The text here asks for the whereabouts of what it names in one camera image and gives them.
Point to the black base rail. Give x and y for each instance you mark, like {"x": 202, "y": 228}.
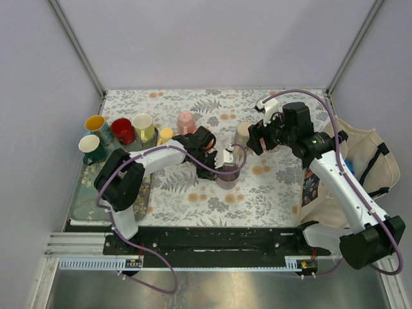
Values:
{"x": 270, "y": 240}

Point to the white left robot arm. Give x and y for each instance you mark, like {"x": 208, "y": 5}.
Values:
{"x": 119, "y": 181}

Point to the light pink ribbed mug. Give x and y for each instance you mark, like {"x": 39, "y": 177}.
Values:
{"x": 186, "y": 123}

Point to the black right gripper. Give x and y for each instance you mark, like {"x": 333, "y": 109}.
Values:
{"x": 259, "y": 131}

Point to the pink floral mug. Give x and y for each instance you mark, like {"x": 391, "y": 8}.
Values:
{"x": 275, "y": 149}

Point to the blue packet inside bag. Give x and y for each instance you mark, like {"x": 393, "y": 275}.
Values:
{"x": 349, "y": 166}

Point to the cream canvas tote bag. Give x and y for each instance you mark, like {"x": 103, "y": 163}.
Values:
{"x": 375, "y": 168}

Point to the orange mug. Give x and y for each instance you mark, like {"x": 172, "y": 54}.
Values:
{"x": 211, "y": 145}

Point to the yellow mug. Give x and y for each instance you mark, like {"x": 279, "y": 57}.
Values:
{"x": 165, "y": 135}

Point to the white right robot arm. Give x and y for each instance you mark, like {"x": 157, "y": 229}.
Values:
{"x": 372, "y": 234}

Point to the green floral tray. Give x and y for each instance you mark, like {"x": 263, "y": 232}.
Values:
{"x": 83, "y": 209}

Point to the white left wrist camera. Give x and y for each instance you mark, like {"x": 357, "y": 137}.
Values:
{"x": 224, "y": 157}

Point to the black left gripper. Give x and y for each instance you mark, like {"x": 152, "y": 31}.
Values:
{"x": 208, "y": 174}

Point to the white cable duct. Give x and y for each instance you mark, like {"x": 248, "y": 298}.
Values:
{"x": 116, "y": 264}

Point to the cream floral mug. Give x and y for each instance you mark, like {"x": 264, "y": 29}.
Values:
{"x": 241, "y": 136}

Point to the red mug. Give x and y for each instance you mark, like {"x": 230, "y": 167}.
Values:
{"x": 123, "y": 131}

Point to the blue floral mug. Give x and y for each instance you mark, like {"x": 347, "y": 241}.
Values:
{"x": 98, "y": 126}

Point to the dark teal mug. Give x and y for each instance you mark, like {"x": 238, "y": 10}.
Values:
{"x": 92, "y": 149}

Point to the light green faceted mug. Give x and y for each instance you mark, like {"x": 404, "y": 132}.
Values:
{"x": 144, "y": 127}

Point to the lilac mug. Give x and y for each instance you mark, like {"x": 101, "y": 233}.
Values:
{"x": 227, "y": 181}

